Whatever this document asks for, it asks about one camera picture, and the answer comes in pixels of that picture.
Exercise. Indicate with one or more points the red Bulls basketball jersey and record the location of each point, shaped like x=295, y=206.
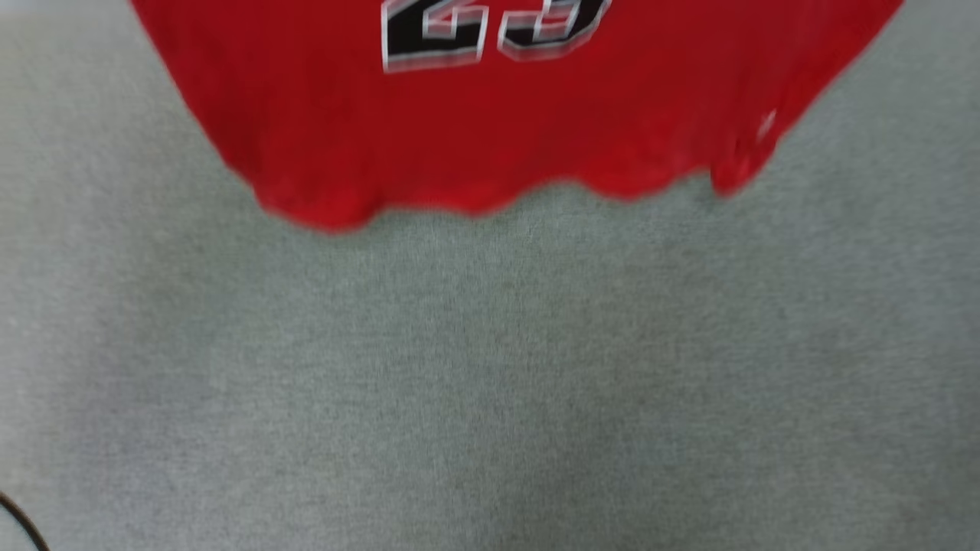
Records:
x=490, y=130

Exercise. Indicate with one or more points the grey fabric sofa cushion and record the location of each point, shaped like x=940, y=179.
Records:
x=490, y=383

